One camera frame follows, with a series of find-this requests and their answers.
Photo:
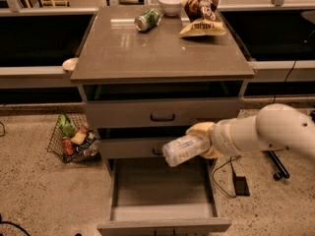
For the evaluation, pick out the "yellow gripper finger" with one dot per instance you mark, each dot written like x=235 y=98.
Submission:
x=212 y=153
x=203 y=129

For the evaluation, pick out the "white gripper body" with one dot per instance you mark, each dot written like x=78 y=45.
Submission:
x=221 y=138

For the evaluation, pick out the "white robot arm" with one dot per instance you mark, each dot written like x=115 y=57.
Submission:
x=274 y=127

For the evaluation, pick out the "top grey drawer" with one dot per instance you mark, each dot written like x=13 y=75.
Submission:
x=160 y=104

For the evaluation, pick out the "grey drawer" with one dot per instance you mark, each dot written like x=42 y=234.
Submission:
x=160 y=104
x=134 y=142
x=149 y=198

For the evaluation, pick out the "grey drawer cabinet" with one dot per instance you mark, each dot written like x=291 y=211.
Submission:
x=115 y=52

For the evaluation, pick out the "bottom grey drawer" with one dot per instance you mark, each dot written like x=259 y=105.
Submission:
x=149 y=198

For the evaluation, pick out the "middle grey drawer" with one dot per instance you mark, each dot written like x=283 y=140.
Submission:
x=134 y=142

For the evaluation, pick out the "black power adapter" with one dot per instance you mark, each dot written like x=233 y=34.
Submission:
x=241 y=186

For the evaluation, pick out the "black rolling stand base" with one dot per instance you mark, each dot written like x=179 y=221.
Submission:
x=282 y=172

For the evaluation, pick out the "brown chip bag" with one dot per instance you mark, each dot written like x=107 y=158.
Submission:
x=203 y=18

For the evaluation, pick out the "dark blue snack bag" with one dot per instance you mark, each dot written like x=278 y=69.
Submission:
x=88 y=148

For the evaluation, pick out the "green soda can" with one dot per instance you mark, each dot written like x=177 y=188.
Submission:
x=147 y=20

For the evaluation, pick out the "yellow snack packet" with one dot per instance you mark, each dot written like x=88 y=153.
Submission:
x=79 y=138

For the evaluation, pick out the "white bowl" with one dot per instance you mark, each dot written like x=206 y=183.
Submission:
x=170 y=7

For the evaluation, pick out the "green chip bag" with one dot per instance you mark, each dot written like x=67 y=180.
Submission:
x=66 y=126

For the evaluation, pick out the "small round white disc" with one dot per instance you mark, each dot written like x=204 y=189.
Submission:
x=70 y=64

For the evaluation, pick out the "black wire basket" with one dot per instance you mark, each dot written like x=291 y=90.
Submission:
x=81 y=125

